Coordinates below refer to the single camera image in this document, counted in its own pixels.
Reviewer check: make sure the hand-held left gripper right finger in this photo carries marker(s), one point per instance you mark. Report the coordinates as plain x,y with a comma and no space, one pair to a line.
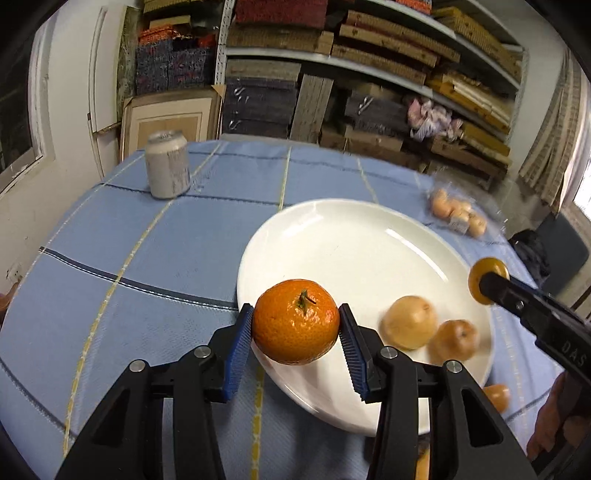
353,355

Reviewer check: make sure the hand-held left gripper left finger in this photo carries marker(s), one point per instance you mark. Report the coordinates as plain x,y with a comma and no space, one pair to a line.
238,350

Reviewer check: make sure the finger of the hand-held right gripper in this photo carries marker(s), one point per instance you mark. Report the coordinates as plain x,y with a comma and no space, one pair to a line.
505,293

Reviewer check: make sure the small yellow-orange fruit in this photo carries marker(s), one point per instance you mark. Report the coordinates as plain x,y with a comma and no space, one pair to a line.
475,277
497,397

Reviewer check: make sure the large mandarin orange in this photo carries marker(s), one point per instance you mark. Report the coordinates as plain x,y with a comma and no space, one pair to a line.
295,323

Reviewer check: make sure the large yellow round fruit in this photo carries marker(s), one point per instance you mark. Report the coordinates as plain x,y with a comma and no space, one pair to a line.
408,323

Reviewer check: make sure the white plate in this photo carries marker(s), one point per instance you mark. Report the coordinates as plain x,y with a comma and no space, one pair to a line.
351,240

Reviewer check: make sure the person's right hand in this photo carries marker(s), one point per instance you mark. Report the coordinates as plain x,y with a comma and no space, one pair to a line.
547,415

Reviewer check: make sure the black jacket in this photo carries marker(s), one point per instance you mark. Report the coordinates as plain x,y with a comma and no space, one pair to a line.
531,254

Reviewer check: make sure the black chair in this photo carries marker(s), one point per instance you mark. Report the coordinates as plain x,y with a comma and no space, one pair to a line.
561,256

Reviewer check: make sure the clear plastic clamshell box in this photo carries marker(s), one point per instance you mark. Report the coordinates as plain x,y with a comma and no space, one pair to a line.
494,217

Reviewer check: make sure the group of small oranges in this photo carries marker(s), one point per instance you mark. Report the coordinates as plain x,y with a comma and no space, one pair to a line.
455,210

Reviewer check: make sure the bright window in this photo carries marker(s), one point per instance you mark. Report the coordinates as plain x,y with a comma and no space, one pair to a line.
584,198

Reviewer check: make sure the blue plaid tablecloth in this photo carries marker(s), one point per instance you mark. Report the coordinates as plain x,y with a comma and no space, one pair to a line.
138,258

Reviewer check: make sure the beige patterned curtain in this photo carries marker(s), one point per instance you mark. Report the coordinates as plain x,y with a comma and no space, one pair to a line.
554,138

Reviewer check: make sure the pink plastic bag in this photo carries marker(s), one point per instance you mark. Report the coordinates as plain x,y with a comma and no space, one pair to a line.
431,117

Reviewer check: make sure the silver drink can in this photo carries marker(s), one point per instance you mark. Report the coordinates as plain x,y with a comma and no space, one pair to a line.
167,164

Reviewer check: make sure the stack of yellow boxes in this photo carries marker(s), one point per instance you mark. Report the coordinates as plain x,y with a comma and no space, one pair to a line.
471,94

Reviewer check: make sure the short stack of dark boxes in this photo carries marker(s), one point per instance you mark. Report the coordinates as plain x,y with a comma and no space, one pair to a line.
369,110

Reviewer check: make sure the brown object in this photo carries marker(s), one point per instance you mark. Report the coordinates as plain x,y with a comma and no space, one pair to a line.
4,300

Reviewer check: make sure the open cardboard box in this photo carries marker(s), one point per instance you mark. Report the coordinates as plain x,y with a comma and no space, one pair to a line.
168,120

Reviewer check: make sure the stack of dark grey boxes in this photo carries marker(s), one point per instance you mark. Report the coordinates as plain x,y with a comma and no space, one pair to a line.
258,106

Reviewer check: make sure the grey upright board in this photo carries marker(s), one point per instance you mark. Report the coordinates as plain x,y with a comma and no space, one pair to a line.
314,108

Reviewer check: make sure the white metal shelving unit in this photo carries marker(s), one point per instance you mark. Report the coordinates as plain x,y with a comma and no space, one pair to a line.
369,69

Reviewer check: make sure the stack of brown flat boxes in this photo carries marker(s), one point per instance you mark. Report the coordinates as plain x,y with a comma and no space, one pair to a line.
383,46

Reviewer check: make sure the blue patterned boxes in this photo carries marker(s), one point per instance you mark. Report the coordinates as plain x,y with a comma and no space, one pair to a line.
173,69

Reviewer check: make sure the white leaning panel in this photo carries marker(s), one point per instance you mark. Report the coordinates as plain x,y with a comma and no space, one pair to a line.
104,69

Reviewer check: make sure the orange patterned box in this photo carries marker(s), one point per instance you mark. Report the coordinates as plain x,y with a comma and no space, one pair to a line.
154,36

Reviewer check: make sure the red patterned boxes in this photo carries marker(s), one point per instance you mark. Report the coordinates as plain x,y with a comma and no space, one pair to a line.
277,11

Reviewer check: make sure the dark window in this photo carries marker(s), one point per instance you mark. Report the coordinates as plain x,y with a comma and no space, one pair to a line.
14,92

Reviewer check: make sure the tan boxes pile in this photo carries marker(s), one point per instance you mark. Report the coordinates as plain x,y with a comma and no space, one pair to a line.
175,9

